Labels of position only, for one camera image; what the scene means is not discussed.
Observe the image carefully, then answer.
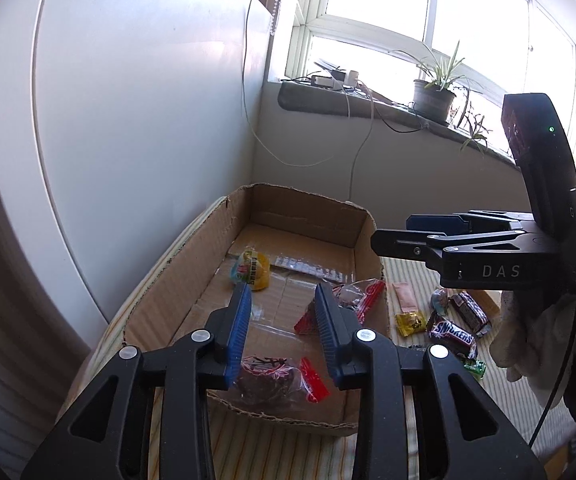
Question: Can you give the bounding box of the white power cord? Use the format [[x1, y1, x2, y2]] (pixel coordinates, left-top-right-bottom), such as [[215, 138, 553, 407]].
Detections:
[[345, 87, 375, 206]]

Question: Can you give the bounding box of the yellow candy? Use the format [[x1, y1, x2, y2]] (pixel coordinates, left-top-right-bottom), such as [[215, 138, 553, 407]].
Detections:
[[395, 311, 426, 337]]

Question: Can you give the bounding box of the small colourful wrapped candy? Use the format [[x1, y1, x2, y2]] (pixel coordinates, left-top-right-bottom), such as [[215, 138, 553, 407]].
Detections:
[[430, 288, 451, 316]]

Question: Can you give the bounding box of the white hanging cable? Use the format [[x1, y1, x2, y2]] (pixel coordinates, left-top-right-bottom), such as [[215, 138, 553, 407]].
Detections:
[[240, 0, 375, 167]]

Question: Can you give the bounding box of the large brown chocolate bar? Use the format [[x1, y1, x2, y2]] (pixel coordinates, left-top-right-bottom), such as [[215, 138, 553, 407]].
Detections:
[[425, 311, 479, 359]]

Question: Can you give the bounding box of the green candy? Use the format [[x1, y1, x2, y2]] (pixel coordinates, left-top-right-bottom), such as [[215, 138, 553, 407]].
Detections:
[[460, 357, 487, 378]]

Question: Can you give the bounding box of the small dark brown candy bar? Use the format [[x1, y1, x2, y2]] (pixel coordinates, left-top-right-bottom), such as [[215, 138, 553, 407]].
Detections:
[[449, 292, 492, 336]]

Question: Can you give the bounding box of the pink snack packet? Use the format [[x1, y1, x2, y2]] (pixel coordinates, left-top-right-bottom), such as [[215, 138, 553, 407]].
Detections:
[[393, 281, 421, 313]]

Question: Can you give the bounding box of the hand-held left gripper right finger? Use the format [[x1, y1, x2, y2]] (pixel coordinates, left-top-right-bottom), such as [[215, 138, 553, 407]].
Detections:
[[314, 282, 549, 480]]

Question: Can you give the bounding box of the white cabinet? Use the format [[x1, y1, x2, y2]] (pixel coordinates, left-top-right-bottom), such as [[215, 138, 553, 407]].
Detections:
[[0, 0, 275, 356]]

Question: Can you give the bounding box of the trailing green plant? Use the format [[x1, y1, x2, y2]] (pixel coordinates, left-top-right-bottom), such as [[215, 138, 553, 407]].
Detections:
[[455, 87, 494, 158]]

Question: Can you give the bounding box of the brown cardboard box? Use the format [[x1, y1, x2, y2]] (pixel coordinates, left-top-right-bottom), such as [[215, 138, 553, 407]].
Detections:
[[122, 183, 389, 437]]

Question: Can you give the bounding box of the potted spider plant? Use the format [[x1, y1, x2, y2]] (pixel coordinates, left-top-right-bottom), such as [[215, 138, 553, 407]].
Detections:
[[390, 40, 479, 126]]

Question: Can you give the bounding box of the white ribbed panel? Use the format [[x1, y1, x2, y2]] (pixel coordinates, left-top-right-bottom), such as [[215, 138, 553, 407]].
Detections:
[[0, 280, 93, 461]]

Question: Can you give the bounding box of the white power strip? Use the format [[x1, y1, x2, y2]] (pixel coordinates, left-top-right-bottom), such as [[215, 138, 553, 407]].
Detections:
[[310, 73, 349, 92]]

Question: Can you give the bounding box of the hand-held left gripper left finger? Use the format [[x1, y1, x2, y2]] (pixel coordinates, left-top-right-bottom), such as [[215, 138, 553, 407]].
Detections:
[[20, 282, 253, 480]]

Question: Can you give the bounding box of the yellow jelly cup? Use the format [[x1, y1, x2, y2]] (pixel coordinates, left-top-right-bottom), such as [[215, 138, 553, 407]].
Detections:
[[231, 248, 271, 292]]

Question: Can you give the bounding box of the grey window sill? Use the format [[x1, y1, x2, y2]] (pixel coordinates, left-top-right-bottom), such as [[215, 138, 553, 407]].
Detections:
[[278, 81, 519, 163]]

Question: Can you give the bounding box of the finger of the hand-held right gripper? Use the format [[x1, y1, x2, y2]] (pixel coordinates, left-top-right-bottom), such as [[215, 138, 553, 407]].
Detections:
[[406, 210, 536, 236], [371, 228, 528, 264]]

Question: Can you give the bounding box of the clear packet with white label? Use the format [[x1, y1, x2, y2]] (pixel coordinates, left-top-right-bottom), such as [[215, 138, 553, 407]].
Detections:
[[273, 255, 356, 283]]

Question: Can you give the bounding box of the red-sealed clear snack bag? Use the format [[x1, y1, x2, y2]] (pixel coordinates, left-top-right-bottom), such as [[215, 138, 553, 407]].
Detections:
[[294, 279, 386, 335], [238, 355, 329, 408]]

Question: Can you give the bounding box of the white window frame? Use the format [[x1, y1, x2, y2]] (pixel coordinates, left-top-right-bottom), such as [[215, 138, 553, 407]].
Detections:
[[268, 0, 576, 161]]

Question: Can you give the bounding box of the person's right hand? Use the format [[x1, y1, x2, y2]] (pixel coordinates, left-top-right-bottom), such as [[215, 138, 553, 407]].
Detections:
[[498, 282, 576, 406]]

